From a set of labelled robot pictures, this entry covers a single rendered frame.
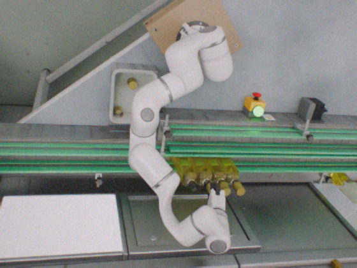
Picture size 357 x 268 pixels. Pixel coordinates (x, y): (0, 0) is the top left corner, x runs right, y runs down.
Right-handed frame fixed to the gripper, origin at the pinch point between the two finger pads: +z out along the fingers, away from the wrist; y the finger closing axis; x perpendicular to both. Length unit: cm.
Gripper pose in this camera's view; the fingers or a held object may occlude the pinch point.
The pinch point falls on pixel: (213, 191)
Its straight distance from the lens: 143.2
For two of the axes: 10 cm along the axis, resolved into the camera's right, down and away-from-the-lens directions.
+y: 1.6, -8.9, -4.3
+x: -9.9, -1.5, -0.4
